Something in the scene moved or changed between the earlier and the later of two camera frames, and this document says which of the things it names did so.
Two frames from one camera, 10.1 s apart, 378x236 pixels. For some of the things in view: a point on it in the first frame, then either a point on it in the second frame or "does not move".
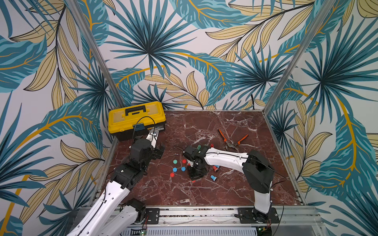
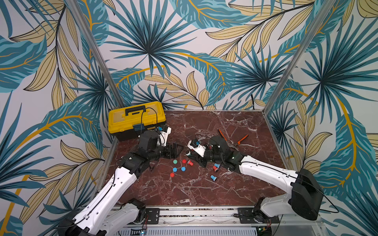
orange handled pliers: [229, 144] does not move
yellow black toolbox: [127, 123] does not move
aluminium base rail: [296, 221] does not move
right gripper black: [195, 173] to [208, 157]
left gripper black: [157, 153] to [174, 154]
